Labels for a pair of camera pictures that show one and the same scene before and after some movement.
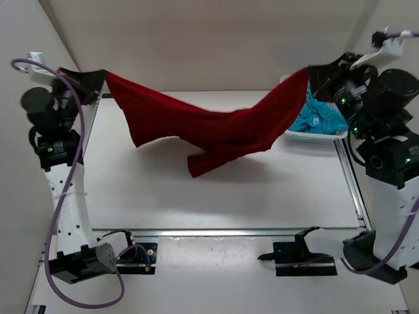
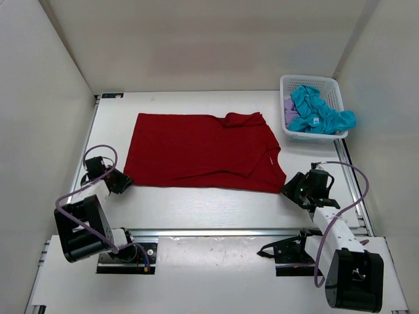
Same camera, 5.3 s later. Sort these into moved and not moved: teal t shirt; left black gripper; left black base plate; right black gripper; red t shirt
Moved: right black gripper; left black gripper; red t shirt
Not moved: left black base plate; teal t shirt
